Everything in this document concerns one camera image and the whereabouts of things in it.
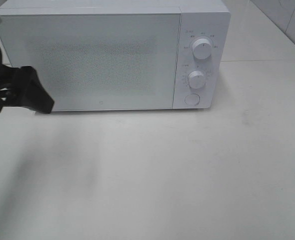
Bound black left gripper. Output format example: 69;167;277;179
0;63;55;114

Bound white microwave door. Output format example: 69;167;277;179
0;14;180;111

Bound white round door button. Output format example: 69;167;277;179
184;93;201;106

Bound white microwave oven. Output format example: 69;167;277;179
0;0;231;109

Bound white adjacent table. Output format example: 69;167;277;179
221;0;295;62

